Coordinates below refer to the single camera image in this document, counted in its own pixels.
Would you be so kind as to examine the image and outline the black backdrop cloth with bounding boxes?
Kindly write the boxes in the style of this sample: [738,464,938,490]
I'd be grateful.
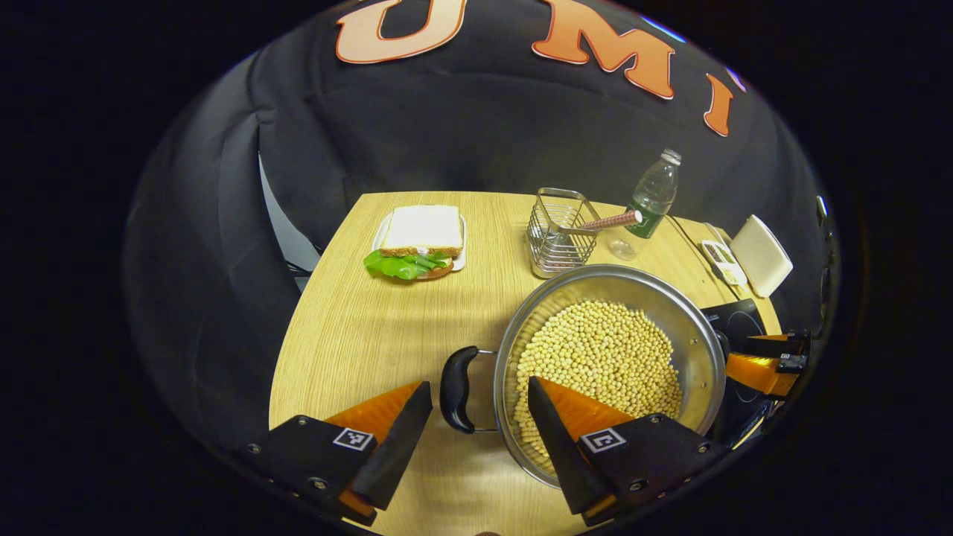
[123,0,831,455]

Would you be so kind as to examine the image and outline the white divided bean dish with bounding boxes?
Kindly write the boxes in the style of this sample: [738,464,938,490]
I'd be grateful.
[701,240,749,290]

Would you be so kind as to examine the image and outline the black induction cooktop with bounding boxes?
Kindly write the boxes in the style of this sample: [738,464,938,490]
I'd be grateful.
[700,298,783,447]

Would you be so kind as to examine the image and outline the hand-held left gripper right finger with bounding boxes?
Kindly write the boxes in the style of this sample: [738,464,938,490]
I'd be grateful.
[526,376,732,528]

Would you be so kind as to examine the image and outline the steel pot with black handles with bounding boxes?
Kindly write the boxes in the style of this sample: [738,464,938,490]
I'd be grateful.
[439,264,727,490]

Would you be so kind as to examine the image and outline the black power cable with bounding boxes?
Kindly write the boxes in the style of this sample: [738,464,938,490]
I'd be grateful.
[666,214,719,258]

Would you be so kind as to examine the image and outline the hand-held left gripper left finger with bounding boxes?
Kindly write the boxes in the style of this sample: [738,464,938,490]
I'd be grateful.
[244,381,434,528]

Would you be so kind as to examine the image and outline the sandwich with lettuce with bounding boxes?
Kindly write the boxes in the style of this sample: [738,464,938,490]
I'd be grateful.
[363,205,465,281]

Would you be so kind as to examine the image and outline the utensil with brown handle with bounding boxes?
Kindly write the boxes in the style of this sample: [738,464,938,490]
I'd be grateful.
[555,210,643,237]

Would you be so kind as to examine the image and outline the pile of soybeans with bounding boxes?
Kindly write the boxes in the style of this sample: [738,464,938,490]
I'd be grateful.
[514,300,683,466]

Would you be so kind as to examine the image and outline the white toaster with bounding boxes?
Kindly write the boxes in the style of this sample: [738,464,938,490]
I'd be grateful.
[729,214,794,299]

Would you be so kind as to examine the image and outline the wire utensil basket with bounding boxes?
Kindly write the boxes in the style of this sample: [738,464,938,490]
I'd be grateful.
[526,188,602,279]

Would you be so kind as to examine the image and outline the clear plastic water bottle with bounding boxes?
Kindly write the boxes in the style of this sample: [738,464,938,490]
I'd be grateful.
[625,148,683,240]

